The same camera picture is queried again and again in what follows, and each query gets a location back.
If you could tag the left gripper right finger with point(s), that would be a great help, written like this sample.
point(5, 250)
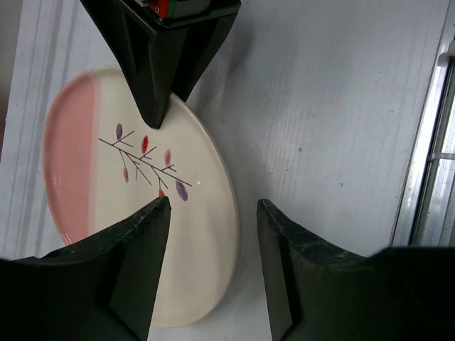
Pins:
point(316, 290)

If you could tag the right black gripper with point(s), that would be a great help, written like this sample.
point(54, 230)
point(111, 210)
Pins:
point(126, 29)

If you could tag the aluminium front frame rail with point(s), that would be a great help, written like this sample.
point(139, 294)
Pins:
point(425, 214)

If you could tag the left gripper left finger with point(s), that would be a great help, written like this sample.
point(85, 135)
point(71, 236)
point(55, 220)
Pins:
point(100, 288)

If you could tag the pink cream floral plate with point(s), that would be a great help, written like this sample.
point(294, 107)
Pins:
point(101, 163)

